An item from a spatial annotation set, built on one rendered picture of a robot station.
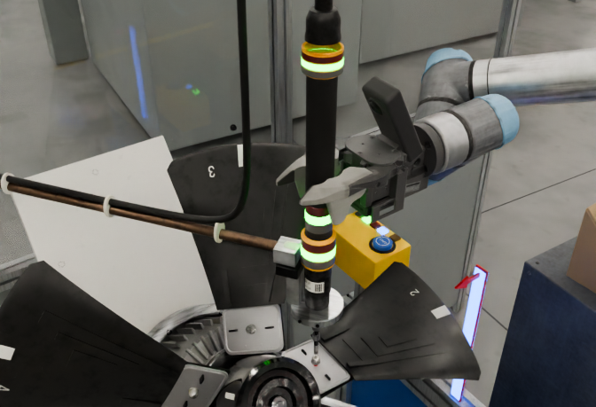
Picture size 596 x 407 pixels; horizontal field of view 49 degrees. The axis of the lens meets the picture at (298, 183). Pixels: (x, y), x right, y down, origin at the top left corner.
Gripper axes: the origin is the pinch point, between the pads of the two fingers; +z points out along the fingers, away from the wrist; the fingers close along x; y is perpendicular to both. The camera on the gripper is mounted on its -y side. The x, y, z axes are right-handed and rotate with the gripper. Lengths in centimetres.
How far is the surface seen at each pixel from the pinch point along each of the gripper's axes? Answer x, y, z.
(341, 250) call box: 32, 47, -34
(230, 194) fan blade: 17.3, 11.4, -0.7
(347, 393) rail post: 31, 94, -38
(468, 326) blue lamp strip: 0, 45, -38
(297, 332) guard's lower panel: 70, 114, -51
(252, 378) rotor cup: -2.5, 24.4, 8.5
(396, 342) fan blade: -3.2, 32.6, -15.9
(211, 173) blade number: 20.8, 9.4, 0.2
